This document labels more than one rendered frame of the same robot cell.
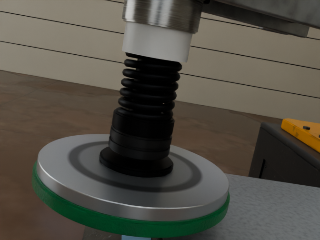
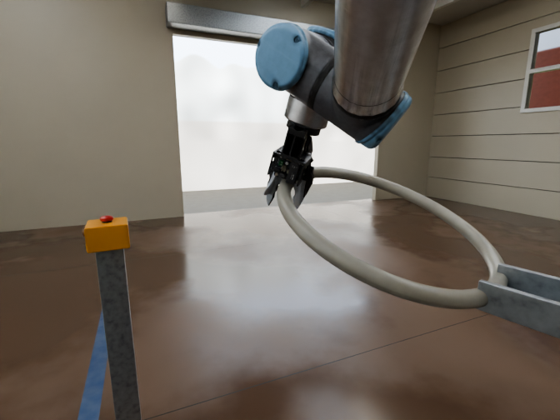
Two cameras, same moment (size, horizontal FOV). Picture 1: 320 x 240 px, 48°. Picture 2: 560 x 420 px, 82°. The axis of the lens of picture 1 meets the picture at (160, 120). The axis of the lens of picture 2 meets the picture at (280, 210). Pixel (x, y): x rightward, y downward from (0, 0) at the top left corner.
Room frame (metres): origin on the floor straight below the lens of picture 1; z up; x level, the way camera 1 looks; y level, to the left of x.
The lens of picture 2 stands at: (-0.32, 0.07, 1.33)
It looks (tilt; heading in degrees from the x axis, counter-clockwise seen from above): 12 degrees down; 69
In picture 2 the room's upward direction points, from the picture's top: straight up
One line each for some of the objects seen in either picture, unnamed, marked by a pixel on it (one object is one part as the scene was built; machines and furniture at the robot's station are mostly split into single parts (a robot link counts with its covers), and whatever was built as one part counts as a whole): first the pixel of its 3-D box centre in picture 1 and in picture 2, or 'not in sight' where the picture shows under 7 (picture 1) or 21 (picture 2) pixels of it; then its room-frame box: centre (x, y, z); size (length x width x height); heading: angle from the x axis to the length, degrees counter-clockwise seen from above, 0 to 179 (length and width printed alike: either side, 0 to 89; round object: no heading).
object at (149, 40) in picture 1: (157, 39); not in sight; (0.38, 0.02, 1.00); 0.07 x 0.07 x 0.04
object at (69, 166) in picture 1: (135, 167); not in sight; (0.38, 0.02, 0.86); 0.21 x 0.21 x 0.01
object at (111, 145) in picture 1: (139, 144); not in sight; (0.38, 0.02, 0.88); 0.07 x 0.07 x 0.01
